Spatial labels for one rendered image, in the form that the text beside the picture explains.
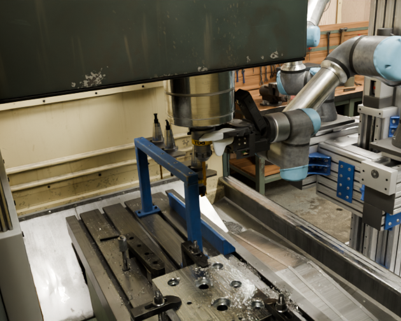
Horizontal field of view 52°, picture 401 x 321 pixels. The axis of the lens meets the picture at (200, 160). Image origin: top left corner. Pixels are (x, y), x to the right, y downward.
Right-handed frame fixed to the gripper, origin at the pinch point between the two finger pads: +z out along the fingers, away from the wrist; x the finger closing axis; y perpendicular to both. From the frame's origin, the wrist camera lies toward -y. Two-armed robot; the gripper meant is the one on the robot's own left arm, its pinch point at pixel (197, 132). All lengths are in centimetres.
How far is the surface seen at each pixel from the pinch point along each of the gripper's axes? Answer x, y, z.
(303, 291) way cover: 8, 66, -44
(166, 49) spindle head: -12.6, -20.2, 12.3
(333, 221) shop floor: 132, 135, -190
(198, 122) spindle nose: -6.7, -4.3, 3.1
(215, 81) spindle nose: -8.0, -12.8, -0.3
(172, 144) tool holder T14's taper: 48, 18, -15
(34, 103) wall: 99, 7, 24
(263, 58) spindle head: -12.6, -17.1, -8.9
